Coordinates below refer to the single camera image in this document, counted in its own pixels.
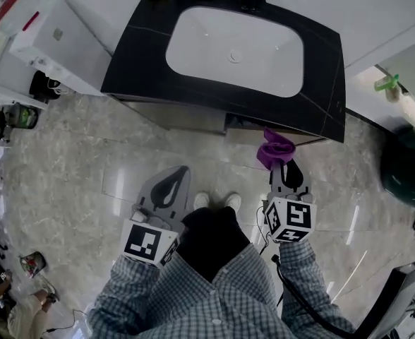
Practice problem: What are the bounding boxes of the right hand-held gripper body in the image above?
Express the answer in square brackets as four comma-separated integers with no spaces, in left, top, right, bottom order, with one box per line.
[262,191,318,244]

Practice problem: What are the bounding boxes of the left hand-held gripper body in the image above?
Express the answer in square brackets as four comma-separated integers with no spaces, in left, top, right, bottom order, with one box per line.
[122,206,186,269]

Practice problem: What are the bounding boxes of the purple cloth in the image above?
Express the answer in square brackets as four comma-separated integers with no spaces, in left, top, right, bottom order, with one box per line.
[256,126,298,172]

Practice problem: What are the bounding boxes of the person's right forearm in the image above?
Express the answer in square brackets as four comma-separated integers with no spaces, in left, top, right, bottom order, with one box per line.
[277,239,357,337]

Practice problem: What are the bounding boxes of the person's left forearm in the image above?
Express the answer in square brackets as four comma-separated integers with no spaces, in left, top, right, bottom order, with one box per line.
[90,254,170,328]

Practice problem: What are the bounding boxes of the person's white left shoe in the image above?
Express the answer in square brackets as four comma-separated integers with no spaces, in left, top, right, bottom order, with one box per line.
[193,191,211,211]

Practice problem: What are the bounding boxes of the person's white shoe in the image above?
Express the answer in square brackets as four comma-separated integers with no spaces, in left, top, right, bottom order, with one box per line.
[193,191,211,211]
[224,193,243,212]

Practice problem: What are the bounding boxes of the person's left leg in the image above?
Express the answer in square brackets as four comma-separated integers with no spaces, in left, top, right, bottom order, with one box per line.
[175,206,216,283]

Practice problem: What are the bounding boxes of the person's leg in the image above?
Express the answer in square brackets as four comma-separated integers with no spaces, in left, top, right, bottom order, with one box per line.
[210,206,252,279]
[175,206,216,283]

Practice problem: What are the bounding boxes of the person's white right shoe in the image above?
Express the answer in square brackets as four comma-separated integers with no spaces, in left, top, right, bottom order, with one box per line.
[224,193,243,212]

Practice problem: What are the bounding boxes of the person's right leg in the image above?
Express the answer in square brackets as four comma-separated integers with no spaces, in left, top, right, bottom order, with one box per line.
[210,206,252,279]

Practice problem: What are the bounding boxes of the person's checked shirt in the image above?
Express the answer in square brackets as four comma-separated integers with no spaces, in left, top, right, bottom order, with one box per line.
[87,241,357,339]

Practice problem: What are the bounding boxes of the dark green bin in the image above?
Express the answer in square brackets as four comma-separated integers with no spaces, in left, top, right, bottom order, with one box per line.
[380,124,415,210]

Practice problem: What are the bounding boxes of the clear glass ornament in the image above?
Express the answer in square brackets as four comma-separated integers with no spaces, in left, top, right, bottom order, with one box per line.
[385,83,405,103]

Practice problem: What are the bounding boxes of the green bottle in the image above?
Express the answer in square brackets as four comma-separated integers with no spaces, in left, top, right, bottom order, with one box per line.
[373,73,400,93]

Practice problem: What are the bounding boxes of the grey metal box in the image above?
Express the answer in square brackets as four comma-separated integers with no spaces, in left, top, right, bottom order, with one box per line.
[354,258,415,339]

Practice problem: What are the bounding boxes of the black bin with green bag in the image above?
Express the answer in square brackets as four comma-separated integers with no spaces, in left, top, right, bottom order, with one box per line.
[7,101,40,131]

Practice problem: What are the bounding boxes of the white sink basin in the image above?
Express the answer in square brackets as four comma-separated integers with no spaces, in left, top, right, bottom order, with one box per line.
[164,6,305,99]

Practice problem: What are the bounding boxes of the white box with red labels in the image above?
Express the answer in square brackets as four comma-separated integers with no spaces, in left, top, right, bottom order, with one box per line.
[0,0,114,97]

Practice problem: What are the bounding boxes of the thin black cable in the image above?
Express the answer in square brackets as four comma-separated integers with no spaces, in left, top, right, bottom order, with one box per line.
[255,205,272,256]

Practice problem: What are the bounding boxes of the thick black cable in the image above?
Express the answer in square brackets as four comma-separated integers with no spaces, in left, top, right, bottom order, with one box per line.
[270,254,357,337]

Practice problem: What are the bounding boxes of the black floor cable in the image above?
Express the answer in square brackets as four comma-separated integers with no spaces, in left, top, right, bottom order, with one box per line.
[44,307,89,334]

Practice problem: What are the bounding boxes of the small wire waste bin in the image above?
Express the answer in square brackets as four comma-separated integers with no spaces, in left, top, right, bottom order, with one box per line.
[19,251,47,279]

